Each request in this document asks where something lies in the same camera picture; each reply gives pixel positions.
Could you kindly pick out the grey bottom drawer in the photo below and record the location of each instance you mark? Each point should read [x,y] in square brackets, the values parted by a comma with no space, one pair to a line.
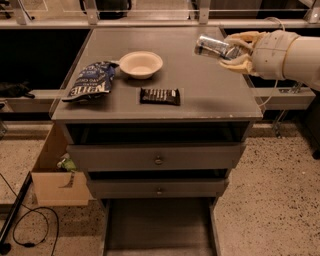
[160,227]

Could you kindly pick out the grey middle drawer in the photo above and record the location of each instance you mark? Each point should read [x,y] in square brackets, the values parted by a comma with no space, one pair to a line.
[157,188]

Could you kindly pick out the dark chocolate bar wrapper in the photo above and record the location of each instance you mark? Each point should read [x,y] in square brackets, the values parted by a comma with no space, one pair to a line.
[160,96]

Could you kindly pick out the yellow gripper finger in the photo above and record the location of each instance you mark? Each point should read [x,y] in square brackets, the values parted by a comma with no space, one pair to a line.
[242,64]
[244,42]

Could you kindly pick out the black bag on left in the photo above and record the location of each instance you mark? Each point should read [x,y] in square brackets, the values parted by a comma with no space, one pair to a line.
[15,90]

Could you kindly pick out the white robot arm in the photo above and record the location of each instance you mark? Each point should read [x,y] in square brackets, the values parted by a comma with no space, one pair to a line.
[302,62]

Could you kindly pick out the silver redbull can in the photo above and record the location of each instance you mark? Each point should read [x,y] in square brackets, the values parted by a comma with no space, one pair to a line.
[211,47]

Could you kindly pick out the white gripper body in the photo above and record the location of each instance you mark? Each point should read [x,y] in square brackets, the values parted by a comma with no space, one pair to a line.
[269,55]

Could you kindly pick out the black floor bar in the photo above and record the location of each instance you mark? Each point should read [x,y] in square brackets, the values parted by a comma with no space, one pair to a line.
[10,211]

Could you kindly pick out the cardboard box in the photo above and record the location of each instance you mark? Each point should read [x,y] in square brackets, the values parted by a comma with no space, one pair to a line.
[53,184]

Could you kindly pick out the grey top drawer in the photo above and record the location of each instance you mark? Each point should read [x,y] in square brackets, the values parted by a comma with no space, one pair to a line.
[155,157]

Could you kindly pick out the grey drawer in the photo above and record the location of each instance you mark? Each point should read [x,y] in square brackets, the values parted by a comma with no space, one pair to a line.
[157,188]
[155,157]
[160,227]

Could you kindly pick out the blue chip bag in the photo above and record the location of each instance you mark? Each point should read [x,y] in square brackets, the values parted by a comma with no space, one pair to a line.
[94,81]

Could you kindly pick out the metal rail frame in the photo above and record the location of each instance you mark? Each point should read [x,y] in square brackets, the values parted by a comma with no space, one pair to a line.
[79,14]

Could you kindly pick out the white paper bowl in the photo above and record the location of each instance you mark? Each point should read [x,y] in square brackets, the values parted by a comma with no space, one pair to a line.
[140,64]

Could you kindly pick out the grey drawer cabinet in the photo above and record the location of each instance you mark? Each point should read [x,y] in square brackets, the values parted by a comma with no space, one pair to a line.
[216,106]

